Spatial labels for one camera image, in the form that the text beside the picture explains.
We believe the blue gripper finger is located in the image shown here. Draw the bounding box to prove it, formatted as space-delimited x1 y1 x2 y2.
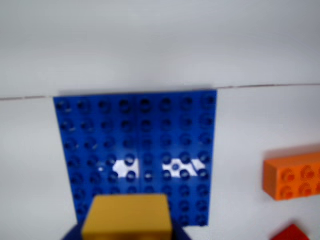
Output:
171 219 192 240
61 221 85 240

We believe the yellow 2x2 block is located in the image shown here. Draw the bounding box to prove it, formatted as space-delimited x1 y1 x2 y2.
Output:
81 194 173 240

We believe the red 2x2 block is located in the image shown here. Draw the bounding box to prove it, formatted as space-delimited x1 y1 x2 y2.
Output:
269 223 318 240

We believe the orange 2x4 block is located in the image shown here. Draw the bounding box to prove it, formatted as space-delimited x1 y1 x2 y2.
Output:
263 143 320 202

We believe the white board sheet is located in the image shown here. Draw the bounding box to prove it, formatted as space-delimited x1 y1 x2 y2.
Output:
0 0 320 101
0 83 320 240

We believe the blue 8x8 baseplate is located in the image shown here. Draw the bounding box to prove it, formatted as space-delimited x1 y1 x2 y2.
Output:
53 90 218 227

